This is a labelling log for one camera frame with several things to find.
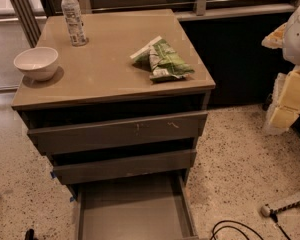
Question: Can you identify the black object bottom edge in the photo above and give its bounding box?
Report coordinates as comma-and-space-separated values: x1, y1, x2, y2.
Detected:
24, 229, 35, 240

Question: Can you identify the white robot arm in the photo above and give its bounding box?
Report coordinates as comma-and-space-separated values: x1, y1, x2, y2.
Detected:
262, 5, 300, 135

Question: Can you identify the green jalapeno chip bag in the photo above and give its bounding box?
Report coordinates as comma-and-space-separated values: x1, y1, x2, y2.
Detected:
130, 36, 194, 83

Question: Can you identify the grey drawer cabinet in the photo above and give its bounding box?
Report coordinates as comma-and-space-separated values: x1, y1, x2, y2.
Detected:
12, 10, 215, 226

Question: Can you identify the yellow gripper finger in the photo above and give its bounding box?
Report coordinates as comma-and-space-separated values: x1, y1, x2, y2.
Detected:
263, 65, 300, 135
261, 23, 286, 49

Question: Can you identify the grey open bottom drawer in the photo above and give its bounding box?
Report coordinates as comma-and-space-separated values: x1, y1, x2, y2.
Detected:
76, 172, 199, 240

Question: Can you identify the clear plastic water bottle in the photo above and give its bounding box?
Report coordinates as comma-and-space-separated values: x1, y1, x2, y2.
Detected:
61, 0, 87, 46

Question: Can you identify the white ceramic bowl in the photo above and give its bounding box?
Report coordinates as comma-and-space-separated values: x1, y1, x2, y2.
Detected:
13, 47, 59, 81

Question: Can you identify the grey top drawer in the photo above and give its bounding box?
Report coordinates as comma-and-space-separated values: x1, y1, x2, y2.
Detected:
28, 111, 207, 154

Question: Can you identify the white power strip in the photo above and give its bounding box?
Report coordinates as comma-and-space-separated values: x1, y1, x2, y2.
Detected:
260, 192, 300, 217

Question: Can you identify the grey middle drawer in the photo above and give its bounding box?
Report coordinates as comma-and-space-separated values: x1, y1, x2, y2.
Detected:
53, 149, 196, 185

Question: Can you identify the small black floor device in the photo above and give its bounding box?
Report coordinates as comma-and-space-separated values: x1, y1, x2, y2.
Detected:
262, 93, 273, 111

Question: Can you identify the black floor cable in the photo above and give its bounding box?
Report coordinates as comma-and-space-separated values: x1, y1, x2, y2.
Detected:
209, 213, 293, 240

